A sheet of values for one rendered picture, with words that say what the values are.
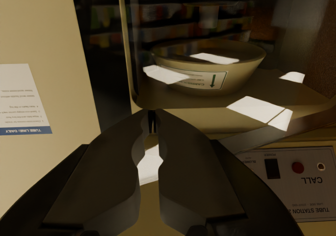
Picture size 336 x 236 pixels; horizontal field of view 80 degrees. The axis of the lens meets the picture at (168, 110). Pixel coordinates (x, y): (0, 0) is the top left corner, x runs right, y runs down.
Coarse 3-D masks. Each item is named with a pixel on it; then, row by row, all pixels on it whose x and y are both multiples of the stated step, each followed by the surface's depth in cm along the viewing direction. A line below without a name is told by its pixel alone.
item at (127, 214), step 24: (144, 120) 12; (96, 144) 9; (120, 144) 9; (96, 168) 8; (120, 168) 8; (72, 192) 7; (96, 192) 7; (120, 192) 7; (48, 216) 6; (72, 216) 6; (96, 216) 6; (120, 216) 7
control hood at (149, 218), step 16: (272, 144) 26; (288, 144) 26; (304, 144) 26; (320, 144) 26; (144, 192) 24; (144, 208) 24; (144, 224) 23; (160, 224) 23; (304, 224) 24; (320, 224) 24
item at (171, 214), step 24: (168, 120) 11; (168, 144) 9; (192, 144) 9; (168, 168) 8; (192, 168) 8; (216, 168) 8; (168, 192) 7; (192, 192) 7; (216, 192) 7; (168, 216) 7; (192, 216) 7; (216, 216) 6; (240, 216) 6
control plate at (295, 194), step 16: (240, 160) 25; (256, 160) 25; (288, 160) 26; (304, 160) 26; (320, 160) 26; (288, 176) 25; (304, 176) 25; (320, 176) 25; (288, 192) 24; (304, 192) 24; (320, 192) 25; (288, 208) 24; (304, 208) 24; (320, 208) 24
